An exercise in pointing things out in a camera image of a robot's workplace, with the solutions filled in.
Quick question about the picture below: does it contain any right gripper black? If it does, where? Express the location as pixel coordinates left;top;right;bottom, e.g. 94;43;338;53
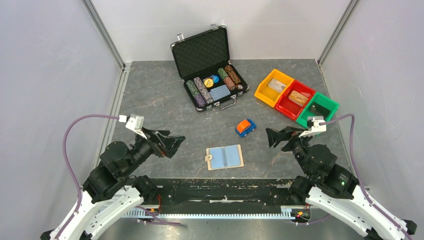
265;125;315;178

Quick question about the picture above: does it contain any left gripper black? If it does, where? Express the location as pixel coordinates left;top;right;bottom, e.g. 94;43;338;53
122;126;186;176

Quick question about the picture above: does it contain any beige leather card holder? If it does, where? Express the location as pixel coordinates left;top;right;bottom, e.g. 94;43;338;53
204;144;245;171

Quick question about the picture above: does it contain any black card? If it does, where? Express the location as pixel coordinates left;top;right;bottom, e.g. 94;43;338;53
309;102;330;118

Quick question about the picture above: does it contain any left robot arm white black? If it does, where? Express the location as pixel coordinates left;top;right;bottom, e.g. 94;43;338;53
40;129;186;240

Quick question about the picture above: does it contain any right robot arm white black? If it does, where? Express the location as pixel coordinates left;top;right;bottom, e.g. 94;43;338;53
265;126;417;240

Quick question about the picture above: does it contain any orange card in red bin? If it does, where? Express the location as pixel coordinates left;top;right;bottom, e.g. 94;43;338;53
288;90;309;107

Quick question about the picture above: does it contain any white card in yellow bin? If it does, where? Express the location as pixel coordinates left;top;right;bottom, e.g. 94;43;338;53
267;78;287;93

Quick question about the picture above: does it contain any orange blue toy car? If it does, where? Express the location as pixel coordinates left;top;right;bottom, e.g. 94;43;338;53
235;118;257;138

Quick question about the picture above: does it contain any red plastic bin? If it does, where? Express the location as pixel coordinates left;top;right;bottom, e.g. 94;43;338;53
274;80;316;121

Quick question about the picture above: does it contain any yellow plastic bin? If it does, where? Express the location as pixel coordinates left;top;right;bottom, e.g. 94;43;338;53
254;68;295;108

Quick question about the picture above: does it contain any green plastic bin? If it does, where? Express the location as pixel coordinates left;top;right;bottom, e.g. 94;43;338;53
296;92;340;128

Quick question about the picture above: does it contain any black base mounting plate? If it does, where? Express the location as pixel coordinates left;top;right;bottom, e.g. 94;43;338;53
143;178;309;215

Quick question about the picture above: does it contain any black poker chip case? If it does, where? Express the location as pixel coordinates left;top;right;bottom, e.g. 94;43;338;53
170;24;250;113

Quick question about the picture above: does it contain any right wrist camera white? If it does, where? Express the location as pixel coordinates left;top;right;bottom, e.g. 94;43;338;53
299;116;327;137

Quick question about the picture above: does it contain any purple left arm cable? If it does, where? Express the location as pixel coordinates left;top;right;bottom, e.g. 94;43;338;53
52;114;182;240

